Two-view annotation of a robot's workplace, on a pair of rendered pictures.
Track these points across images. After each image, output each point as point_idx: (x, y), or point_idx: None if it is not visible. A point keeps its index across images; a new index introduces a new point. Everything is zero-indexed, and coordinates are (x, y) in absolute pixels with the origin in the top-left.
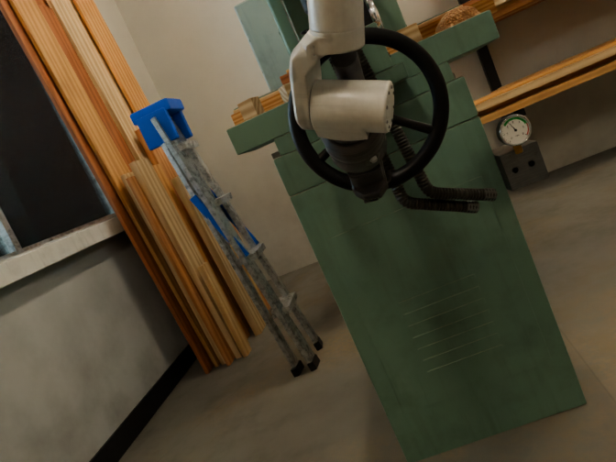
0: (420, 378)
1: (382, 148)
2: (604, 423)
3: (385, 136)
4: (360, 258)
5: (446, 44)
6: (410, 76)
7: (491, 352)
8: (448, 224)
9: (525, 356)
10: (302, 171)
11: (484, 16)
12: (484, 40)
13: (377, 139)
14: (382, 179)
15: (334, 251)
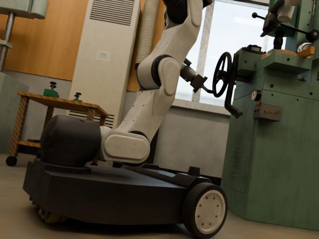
0: (227, 174)
1: (187, 77)
2: (229, 217)
3: (189, 75)
4: (233, 126)
5: (265, 61)
6: (257, 70)
7: (237, 177)
8: (246, 124)
9: (241, 186)
10: (236, 94)
11: (274, 53)
12: (271, 62)
13: (182, 74)
14: (194, 87)
15: (231, 121)
